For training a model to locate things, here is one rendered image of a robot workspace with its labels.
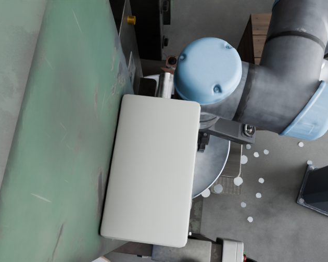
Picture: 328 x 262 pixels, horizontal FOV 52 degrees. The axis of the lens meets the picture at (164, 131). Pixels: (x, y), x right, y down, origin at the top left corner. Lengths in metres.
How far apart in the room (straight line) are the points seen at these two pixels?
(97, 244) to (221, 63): 0.27
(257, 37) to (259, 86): 0.97
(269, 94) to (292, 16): 0.11
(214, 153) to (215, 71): 0.37
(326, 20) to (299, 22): 0.04
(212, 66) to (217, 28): 1.40
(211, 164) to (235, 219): 0.81
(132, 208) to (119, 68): 0.06
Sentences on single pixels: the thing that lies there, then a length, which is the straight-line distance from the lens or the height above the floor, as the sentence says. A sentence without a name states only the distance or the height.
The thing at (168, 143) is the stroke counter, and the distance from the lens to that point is 0.16.
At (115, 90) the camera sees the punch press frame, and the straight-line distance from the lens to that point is 0.15.
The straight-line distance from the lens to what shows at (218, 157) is 0.73.
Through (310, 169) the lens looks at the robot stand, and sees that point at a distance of 1.61.
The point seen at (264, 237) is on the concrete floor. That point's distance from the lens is 1.55.
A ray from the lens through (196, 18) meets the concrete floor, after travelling 1.79.
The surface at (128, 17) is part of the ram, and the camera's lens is 0.42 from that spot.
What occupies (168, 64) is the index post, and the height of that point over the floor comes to 0.79.
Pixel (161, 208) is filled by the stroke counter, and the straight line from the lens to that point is 0.16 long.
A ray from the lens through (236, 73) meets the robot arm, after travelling 0.38.
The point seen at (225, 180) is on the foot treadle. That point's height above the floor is 0.16.
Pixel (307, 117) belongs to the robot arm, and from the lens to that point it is 0.42.
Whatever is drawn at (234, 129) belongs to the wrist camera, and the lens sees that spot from 0.58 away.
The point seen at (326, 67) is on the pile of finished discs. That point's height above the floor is 0.35.
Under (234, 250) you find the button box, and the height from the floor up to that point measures 0.63.
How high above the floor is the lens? 1.49
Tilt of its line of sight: 75 degrees down
